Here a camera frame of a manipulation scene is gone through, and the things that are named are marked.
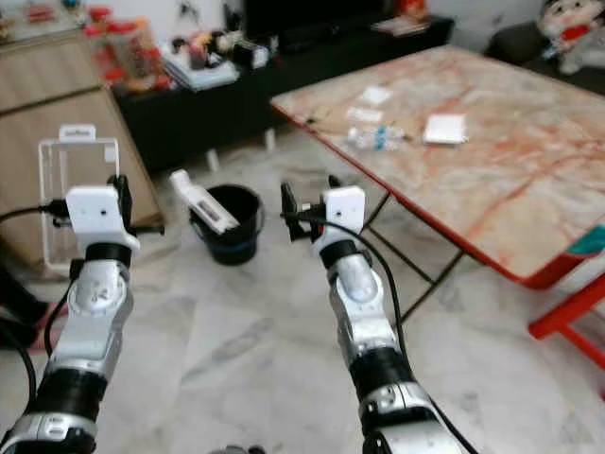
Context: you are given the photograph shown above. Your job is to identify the clear plastic packaging box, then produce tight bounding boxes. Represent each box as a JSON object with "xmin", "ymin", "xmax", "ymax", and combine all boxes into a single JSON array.
[{"xmin": 38, "ymin": 124, "xmax": 120, "ymax": 268}]

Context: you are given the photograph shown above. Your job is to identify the black rubbish bucket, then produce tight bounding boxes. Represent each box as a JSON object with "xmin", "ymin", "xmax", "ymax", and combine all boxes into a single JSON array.
[{"xmin": 188, "ymin": 183, "xmax": 265, "ymax": 267}]

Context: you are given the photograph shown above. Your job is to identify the white flat trash box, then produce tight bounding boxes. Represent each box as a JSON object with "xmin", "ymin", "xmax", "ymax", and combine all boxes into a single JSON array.
[{"xmin": 169, "ymin": 169, "xmax": 240, "ymax": 236}]

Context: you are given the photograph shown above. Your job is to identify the crushed clear plastic bottle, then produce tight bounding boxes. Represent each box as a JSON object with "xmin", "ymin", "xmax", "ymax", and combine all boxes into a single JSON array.
[{"xmin": 347, "ymin": 125, "xmax": 410, "ymax": 151}]

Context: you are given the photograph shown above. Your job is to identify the long white paper wrapper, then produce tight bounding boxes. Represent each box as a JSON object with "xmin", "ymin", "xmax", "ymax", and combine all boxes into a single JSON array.
[{"xmin": 344, "ymin": 106, "xmax": 385, "ymax": 125}]

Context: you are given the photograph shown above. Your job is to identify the light wood cabinet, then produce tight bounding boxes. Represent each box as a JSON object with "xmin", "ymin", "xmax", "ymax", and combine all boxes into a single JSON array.
[{"xmin": 0, "ymin": 26, "xmax": 164, "ymax": 268}]

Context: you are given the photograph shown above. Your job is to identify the black low tv console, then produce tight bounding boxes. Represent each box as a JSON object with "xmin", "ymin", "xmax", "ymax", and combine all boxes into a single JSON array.
[{"xmin": 113, "ymin": 16, "xmax": 456, "ymax": 173}]

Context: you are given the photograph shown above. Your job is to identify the white folded tissue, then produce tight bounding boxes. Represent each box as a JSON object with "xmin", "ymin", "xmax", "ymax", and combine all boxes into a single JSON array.
[{"xmin": 422, "ymin": 113, "xmax": 470, "ymax": 147}]

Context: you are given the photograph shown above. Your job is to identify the red lidded snack jars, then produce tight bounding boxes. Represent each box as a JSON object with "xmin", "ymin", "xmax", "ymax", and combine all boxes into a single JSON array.
[{"xmin": 84, "ymin": 7, "xmax": 168, "ymax": 95}]

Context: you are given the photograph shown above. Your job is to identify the white stacked tray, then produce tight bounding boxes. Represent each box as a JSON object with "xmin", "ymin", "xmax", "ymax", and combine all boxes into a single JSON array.
[{"xmin": 162, "ymin": 45, "xmax": 239, "ymax": 93}]

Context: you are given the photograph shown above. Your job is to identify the marble pattern folding table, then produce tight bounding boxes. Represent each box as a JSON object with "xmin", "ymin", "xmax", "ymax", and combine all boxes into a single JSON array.
[{"xmin": 269, "ymin": 44, "xmax": 605, "ymax": 327}]

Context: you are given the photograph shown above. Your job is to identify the black television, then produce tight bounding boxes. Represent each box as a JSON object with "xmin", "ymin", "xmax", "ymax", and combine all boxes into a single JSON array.
[{"xmin": 242, "ymin": 0, "xmax": 390, "ymax": 50}]

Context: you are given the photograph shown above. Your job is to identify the dark sofa seat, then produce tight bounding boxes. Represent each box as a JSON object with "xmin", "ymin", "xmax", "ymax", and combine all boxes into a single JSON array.
[{"xmin": 486, "ymin": 20, "xmax": 561, "ymax": 69}]

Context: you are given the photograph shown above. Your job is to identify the teal flat packet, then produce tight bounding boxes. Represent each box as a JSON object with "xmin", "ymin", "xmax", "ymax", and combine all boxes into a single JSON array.
[{"xmin": 566, "ymin": 224, "xmax": 605, "ymax": 257}]

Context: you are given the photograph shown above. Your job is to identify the white plush doll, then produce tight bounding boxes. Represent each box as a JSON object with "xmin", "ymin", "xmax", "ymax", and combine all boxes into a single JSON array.
[{"xmin": 537, "ymin": 0, "xmax": 605, "ymax": 77}]

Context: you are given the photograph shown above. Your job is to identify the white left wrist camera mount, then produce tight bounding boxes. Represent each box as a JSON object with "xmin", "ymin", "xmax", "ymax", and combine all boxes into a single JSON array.
[{"xmin": 67, "ymin": 185, "xmax": 140, "ymax": 253}]

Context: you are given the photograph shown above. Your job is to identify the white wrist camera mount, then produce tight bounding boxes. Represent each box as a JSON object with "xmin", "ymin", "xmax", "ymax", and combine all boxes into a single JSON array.
[
  {"xmin": 67, "ymin": 185, "xmax": 140, "ymax": 253},
  {"xmin": 322, "ymin": 185, "xmax": 368, "ymax": 245}
]

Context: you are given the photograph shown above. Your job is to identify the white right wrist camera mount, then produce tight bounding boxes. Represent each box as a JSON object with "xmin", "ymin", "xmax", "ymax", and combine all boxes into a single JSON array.
[{"xmin": 322, "ymin": 185, "xmax": 368, "ymax": 245}]

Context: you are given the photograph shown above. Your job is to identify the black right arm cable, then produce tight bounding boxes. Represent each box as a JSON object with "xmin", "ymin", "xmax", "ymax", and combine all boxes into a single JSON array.
[{"xmin": 284, "ymin": 212, "xmax": 412, "ymax": 365}]

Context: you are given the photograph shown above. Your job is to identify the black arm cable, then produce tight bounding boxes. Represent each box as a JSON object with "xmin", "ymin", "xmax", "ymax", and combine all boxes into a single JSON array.
[
  {"xmin": 0, "ymin": 197, "xmax": 95, "ymax": 408},
  {"xmin": 284, "ymin": 212, "xmax": 412, "ymax": 365}
]

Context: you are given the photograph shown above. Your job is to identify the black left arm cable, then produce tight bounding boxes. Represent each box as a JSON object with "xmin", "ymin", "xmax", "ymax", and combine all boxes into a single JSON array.
[{"xmin": 0, "ymin": 197, "xmax": 95, "ymax": 408}]

